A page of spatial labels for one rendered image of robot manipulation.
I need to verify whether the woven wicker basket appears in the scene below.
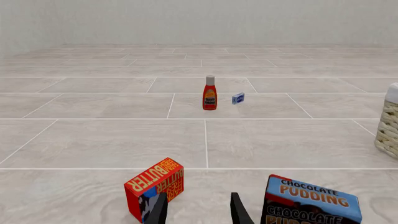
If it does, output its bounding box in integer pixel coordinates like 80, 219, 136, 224
374, 82, 398, 161

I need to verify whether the blue chocolate pudding box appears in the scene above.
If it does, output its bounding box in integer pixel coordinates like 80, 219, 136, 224
260, 174, 363, 224

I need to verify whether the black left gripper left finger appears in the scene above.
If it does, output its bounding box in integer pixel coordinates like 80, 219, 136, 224
142, 192, 169, 224

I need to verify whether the red ketchup bottle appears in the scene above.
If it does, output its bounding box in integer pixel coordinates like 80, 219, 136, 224
202, 75, 218, 111

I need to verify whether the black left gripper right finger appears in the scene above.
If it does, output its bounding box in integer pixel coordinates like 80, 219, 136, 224
230, 192, 255, 224

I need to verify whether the small blue white box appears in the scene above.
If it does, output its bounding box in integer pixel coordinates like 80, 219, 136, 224
231, 92, 245, 105

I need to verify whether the red butter box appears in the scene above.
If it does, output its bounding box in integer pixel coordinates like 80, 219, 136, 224
124, 157, 185, 224

